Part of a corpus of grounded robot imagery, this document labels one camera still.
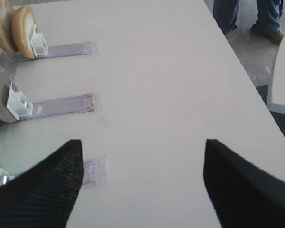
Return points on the golden bun half outer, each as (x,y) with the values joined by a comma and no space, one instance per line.
(6,14)

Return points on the clear acrylic rack right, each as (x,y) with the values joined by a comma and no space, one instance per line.
(62,106)

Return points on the dark brown meat patty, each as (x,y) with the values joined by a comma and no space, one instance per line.
(5,82)

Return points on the person in blue jeans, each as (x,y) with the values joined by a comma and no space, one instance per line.
(264,19)

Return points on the white plastic pusher block middle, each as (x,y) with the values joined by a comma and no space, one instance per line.
(18,104)

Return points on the white plastic pusher block top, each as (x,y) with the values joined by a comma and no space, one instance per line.
(38,43)

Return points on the golden bun half inner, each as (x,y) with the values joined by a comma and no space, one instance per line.
(22,28)

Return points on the golden bun half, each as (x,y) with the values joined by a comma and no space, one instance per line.
(22,28)
(6,14)

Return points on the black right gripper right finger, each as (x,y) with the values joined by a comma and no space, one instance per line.
(243,195)

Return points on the white adjacent table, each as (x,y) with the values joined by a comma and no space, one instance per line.
(276,90)

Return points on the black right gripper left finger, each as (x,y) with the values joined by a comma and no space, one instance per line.
(44,196)

